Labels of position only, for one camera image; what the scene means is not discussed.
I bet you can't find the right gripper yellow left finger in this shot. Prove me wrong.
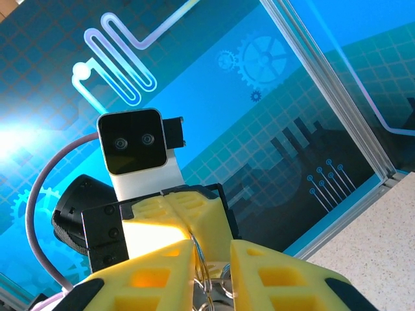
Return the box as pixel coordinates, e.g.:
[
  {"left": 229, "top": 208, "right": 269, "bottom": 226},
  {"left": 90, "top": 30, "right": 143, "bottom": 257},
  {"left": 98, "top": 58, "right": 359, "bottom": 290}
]
[{"left": 56, "top": 238, "right": 196, "bottom": 311}]

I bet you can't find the aluminium frame post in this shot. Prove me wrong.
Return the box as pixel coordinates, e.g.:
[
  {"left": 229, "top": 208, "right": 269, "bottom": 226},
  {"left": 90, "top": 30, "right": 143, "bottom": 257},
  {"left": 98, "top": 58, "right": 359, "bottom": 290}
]
[{"left": 259, "top": 0, "right": 406, "bottom": 189}]

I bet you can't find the grey key holder with rings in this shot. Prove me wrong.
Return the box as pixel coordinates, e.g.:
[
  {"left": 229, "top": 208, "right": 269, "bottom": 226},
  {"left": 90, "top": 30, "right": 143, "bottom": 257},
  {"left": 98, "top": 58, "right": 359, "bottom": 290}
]
[{"left": 189, "top": 230, "right": 228, "bottom": 311}]

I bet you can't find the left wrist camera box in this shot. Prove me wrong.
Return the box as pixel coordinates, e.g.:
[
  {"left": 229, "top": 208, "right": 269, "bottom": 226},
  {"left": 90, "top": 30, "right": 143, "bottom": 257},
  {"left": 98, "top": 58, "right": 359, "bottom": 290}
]
[{"left": 96, "top": 108, "right": 187, "bottom": 203}]

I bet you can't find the blue-edged table side rail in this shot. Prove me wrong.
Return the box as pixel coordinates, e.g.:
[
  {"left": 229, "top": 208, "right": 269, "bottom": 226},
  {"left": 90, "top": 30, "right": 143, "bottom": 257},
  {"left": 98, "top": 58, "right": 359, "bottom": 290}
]
[{"left": 0, "top": 173, "right": 408, "bottom": 301}]

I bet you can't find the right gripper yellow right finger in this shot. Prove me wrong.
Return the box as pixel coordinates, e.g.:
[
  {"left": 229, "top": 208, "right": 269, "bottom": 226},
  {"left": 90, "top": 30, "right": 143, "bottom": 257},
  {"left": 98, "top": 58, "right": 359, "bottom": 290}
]
[{"left": 230, "top": 239, "right": 374, "bottom": 311}]

